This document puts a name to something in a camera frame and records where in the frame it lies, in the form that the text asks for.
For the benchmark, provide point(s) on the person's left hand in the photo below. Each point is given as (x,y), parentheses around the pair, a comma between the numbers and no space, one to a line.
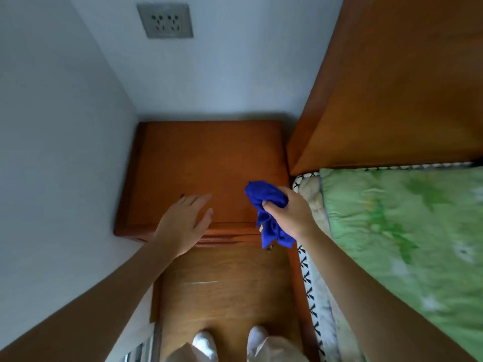
(181,229)

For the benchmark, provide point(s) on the person's right hand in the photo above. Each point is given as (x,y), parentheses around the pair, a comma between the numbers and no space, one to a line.
(296,214)

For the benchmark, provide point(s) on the blue cleaning cloth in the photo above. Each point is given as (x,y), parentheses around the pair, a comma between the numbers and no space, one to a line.
(268,196)

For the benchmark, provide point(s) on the wooden nightstand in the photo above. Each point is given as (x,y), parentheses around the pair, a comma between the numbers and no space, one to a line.
(207,165)

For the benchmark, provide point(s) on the person's left forearm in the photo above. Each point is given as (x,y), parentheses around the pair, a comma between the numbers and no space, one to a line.
(83,309)

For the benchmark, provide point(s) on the person's white left shoe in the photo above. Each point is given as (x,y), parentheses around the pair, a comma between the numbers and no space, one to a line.
(205,344)

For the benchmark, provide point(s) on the person's white shoe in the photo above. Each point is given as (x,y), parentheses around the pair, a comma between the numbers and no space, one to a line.
(205,344)
(256,339)

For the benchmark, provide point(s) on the person's white right shoe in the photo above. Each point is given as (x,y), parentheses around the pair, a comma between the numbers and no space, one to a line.
(256,339)

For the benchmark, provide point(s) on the person's white trousers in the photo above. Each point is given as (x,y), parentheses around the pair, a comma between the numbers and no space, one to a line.
(271,352)

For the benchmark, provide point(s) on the green bed sheet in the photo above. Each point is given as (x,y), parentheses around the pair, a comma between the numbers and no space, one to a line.
(407,229)

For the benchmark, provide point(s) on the wooden bed frame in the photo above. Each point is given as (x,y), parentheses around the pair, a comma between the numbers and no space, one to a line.
(396,82)

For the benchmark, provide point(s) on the grey double wall socket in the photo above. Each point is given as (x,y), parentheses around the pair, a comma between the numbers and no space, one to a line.
(166,20)

